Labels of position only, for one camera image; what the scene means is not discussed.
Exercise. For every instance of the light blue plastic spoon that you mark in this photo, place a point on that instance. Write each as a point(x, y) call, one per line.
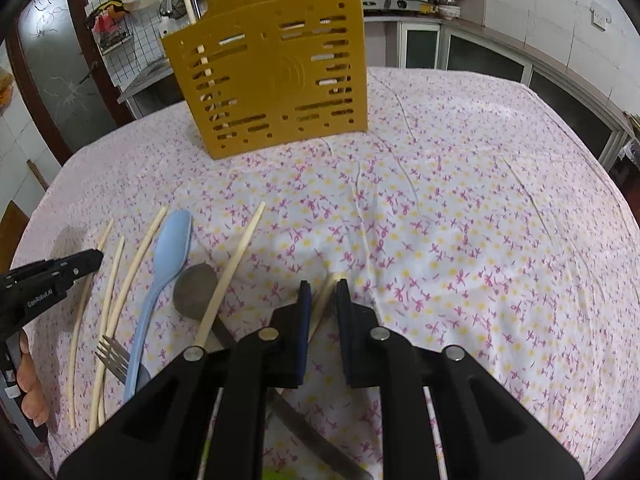
point(171, 249)

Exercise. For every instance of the brown door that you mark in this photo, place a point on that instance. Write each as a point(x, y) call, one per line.
point(61, 74)

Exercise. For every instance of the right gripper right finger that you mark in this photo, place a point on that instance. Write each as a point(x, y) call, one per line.
point(443, 414)

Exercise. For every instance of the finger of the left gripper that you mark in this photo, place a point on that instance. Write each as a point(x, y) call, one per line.
point(76, 266)

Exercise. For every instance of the metal fork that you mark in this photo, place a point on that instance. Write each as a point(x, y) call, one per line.
point(114, 356)

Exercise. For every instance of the wire basket with items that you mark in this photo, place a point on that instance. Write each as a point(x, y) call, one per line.
point(108, 24)

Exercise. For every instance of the person's left hand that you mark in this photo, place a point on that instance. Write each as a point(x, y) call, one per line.
point(34, 405)

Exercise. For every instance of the gas stove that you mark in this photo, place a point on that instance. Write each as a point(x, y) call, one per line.
point(404, 6)

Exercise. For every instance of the grey metal ladle spoon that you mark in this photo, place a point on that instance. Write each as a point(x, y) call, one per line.
point(193, 289)

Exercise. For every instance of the kitchen counter cabinet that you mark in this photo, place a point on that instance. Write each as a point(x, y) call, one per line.
point(407, 41)

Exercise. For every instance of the steel sink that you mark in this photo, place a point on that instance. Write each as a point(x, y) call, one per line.
point(155, 71)

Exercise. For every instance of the floral pink tablecloth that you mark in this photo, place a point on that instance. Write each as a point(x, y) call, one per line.
point(467, 213)

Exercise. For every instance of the wooden chopstick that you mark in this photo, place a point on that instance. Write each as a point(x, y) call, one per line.
point(226, 278)
point(321, 301)

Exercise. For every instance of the yellow plastic utensil holder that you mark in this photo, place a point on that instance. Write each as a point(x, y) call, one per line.
point(260, 73)

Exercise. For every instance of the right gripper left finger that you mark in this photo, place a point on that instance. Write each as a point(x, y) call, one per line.
point(203, 415)

